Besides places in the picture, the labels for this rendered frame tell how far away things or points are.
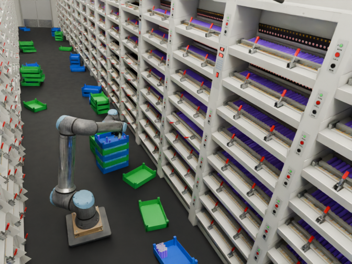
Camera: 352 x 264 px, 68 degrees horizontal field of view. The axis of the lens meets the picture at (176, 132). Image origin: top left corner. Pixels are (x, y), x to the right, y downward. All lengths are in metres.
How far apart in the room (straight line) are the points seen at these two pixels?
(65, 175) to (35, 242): 0.60
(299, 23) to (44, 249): 2.28
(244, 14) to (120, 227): 1.87
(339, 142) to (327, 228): 0.41
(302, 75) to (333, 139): 0.30
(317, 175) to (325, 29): 0.68
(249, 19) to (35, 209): 2.28
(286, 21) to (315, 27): 0.18
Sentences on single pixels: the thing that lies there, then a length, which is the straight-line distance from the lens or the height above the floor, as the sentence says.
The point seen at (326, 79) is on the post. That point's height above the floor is 1.57.
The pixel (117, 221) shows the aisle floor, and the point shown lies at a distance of 2.46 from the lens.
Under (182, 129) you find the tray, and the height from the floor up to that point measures 0.76.
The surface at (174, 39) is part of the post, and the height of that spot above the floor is 1.45.
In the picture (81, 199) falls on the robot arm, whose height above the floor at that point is 0.38.
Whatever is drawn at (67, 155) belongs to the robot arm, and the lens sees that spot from 2.06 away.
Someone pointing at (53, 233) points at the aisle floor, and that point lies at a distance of 2.47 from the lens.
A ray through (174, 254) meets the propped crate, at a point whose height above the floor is 0.03.
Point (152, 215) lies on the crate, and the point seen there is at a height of 0.00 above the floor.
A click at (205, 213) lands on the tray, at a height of 0.17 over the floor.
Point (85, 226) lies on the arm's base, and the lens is 2.27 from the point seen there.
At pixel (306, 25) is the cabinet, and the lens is 1.56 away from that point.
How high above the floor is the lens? 1.85
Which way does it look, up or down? 29 degrees down
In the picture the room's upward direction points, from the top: 7 degrees clockwise
